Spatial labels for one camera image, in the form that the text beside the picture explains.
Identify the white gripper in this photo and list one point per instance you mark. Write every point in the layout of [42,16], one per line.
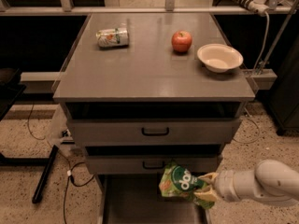
[223,184]

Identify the green rice chip bag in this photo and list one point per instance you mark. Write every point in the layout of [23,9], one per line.
[178,182]

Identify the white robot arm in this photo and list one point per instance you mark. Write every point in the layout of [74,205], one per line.
[270,182]

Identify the middle grey drawer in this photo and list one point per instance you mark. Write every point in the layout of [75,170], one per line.
[130,160]

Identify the grey drawer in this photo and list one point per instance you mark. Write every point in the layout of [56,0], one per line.
[136,199]
[142,123]
[130,160]

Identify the bottom grey drawer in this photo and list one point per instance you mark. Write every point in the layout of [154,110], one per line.
[136,199]

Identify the grey drawer cabinet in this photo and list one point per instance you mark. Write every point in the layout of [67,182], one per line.
[147,70]

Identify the top grey drawer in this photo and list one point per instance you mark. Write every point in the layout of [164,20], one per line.
[142,123]

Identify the white bowl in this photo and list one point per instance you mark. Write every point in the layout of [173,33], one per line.
[219,58]

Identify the red apple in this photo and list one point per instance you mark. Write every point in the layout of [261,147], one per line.
[181,41]

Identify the black table leg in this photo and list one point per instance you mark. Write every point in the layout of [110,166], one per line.
[37,198]

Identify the crushed soda can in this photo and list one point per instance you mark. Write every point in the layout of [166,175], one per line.
[112,38]

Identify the white spiral hose fixture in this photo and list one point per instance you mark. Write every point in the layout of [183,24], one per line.
[256,6]

